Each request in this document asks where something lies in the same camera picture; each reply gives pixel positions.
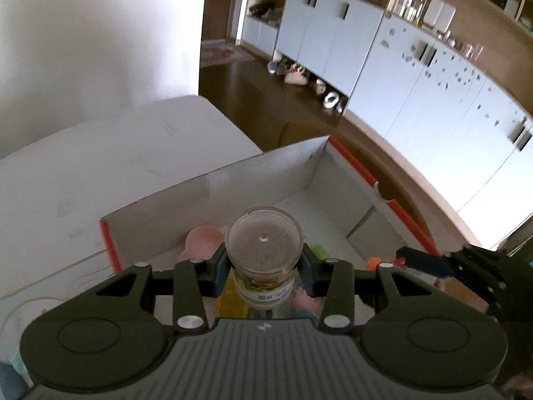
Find patterned rug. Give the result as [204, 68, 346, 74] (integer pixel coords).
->
[200, 42, 254, 68]

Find white canisters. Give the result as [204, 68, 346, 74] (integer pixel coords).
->
[422, 0, 457, 31]

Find glass jars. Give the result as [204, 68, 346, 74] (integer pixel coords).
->
[395, 0, 434, 26]

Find white two-door cabinet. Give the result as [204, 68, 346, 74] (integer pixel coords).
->
[275, 0, 384, 97]

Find white cardboard box orange rim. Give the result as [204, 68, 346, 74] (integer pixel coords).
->
[99, 135, 442, 321]

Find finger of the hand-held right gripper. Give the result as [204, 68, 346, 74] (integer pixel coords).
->
[395, 245, 507, 314]

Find pink slipper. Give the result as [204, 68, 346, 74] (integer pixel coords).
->
[284, 69, 311, 85]

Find clear plastic jar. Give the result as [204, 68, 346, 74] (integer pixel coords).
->
[225, 206, 304, 310]

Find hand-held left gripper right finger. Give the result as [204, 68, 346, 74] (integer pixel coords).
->
[300, 242, 443, 336]

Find orange plastic item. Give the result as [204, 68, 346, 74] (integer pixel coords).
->
[365, 256, 406, 272]

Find dark shoes on shelf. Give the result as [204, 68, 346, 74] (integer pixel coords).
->
[246, 3, 282, 24]

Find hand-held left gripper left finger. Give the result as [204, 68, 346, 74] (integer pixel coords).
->
[95, 247, 229, 335]

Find white cabinet with stickers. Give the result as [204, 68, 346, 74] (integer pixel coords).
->
[345, 12, 533, 251]

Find brown wooden door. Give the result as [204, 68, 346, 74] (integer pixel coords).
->
[204, 0, 242, 43]

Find low white cabinet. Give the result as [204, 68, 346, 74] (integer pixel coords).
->
[242, 19, 280, 53]

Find pink plastic item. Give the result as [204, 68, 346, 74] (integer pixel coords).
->
[179, 226, 228, 261]

